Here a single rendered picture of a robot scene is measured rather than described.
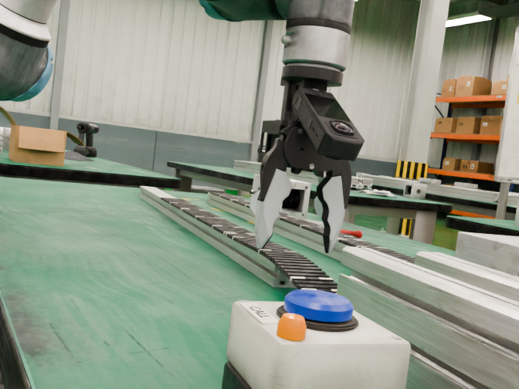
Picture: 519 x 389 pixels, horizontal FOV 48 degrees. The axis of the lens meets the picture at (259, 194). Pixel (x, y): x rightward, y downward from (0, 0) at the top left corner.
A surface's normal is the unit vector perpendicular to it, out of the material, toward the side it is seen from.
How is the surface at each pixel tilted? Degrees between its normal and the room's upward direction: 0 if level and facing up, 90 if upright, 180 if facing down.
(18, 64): 115
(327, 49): 90
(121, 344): 0
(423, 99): 90
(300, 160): 90
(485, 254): 90
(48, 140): 69
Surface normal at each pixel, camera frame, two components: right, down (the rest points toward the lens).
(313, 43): -0.18, 0.04
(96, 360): 0.12, -0.99
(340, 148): 0.22, 0.59
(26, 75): 0.76, 0.52
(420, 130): 0.48, 0.11
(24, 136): 0.46, -0.26
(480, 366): -0.93, -0.09
